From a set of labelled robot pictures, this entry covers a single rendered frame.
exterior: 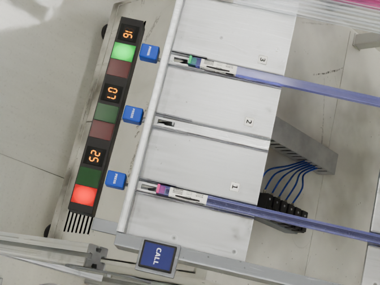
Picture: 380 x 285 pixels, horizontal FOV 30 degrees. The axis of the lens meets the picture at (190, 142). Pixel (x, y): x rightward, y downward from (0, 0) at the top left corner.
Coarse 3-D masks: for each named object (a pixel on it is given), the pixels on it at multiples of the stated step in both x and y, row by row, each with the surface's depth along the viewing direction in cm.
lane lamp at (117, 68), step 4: (112, 60) 118; (116, 60) 118; (112, 64) 118; (116, 64) 118; (120, 64) 118; (124, 64) 118; (128, 64) 118; (108, 68) 118; (112, 68) 118; (116, 68) 118; (120, 68) 118; (124, 68) 118; (128, 68) 118; (108, 72) 118; (112, 72) 118; (116, 72) 118; (120, 72) 118; (124, 72) 118; (128, 72) 118; (120, 76) 118; (124, 76) 118
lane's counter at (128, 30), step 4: (124, 24) 120; (120, 28) 120; (124, 28) 120; (128, 28) 120; (132, 28) 120; (136, 28) 120; (120, 32) 120; (124, 32) 120; (128, 32) 120; (132, 32) 120; (136, 32) 120; (120, 36) 120; (124, 36) 120; (128, 36) 120; (132, 36) 120; (136, 36) 120; (124, 40) 119; (128, 40) 119; (132, 40) 119
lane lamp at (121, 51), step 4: (116, 44) 119; (120, 44) 119; (124, 44) 119; (116, 48) 119; (120, 48) 119; (124, 48) 119; (128, 48) 119; (132, 48) 119; (116, 52) 119; (120, 52) 119; (124, 52) 119; (128, 52) 119; (132, 52) 119; (112, 56) 119; (116, 56) 119; (120, 56) 119; (124, 56) 119; (128, 56) 119; (132, 56) 119; (124, 60) 118; (128, 60) 118
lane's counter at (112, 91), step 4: (108, 84) 117; (112, 84) 117; (104, 88) 117; (108, 88) 117; (112, 88) 117; (116, 88) 117; (120, 88) 117; (104, 92) 117; (108, 92) 117; (112, 92) 117; (116, 92) 117; (120, 92) 117; (104, 96) 117; (108, 96) 117; (112, 96) 117; (116, 96) 117; (120, 96) 117; (104, 100) 117; (108, 100) 117; (112, 100) 117; (116, 100) 117
